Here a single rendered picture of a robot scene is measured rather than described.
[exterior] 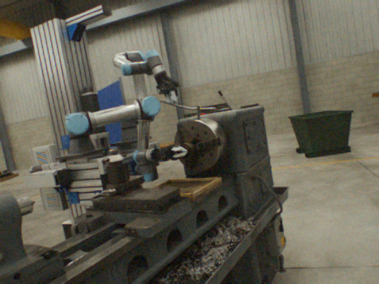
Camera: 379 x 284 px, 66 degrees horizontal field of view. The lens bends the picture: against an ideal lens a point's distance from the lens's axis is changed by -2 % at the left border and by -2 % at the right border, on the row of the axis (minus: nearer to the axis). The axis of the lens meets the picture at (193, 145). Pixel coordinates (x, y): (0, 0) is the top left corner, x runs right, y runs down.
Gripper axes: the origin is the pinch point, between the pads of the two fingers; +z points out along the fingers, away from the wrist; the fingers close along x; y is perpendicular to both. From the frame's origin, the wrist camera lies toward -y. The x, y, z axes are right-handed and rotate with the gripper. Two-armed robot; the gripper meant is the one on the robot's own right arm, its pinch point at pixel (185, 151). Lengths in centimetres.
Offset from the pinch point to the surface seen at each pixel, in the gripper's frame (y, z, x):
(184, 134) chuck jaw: -11.1, -6.7, 8.3
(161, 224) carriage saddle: 53, 20, -19
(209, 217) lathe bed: 6.4, 12.1, -34.9
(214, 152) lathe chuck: -15.8, 8.6, -4.4
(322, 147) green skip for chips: -494, -14, -88
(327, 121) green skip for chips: -490, 2, -37
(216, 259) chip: 19, 20, -51
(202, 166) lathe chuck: -15.7, -0.8, -12.4
